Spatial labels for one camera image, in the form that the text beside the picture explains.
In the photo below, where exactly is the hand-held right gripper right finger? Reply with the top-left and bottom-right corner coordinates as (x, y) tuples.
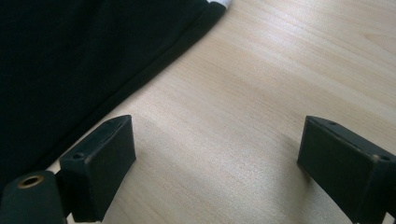
(297, 115), (396, 224)

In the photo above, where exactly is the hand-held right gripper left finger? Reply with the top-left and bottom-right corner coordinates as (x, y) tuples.
(59, 114), (137, 224)

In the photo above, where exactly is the black garment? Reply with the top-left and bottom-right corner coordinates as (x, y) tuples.
(0, 0), (233, 194)

